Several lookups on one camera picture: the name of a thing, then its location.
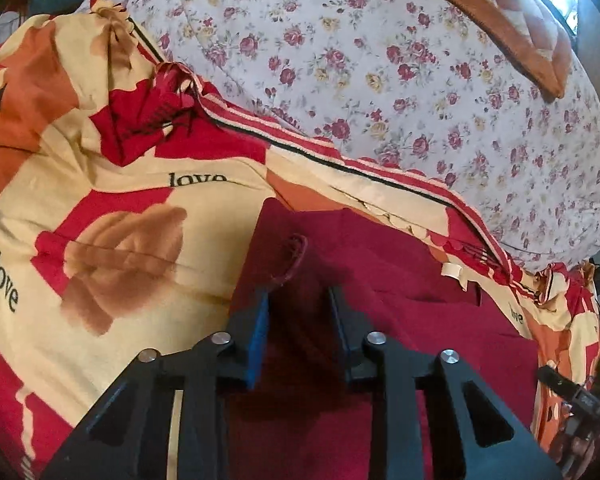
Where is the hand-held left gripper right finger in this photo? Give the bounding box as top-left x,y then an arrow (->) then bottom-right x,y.
327,285 -> 563,480

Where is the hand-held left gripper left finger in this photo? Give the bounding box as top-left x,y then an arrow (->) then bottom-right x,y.
40,290 -> 272,480

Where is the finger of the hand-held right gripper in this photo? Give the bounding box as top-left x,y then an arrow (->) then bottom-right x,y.
536,365 -> 581,401

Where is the dark red garment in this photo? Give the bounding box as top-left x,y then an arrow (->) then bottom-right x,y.
225,199 -> 541,480

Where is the red orange printed blanket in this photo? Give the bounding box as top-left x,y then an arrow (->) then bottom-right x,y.
0,0 -> 600,480

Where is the white floral quilt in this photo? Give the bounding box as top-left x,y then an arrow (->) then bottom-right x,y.
92,0 -> 600,273

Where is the orange checkered cushion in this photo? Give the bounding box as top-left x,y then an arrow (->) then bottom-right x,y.
377,0 -> 578,101

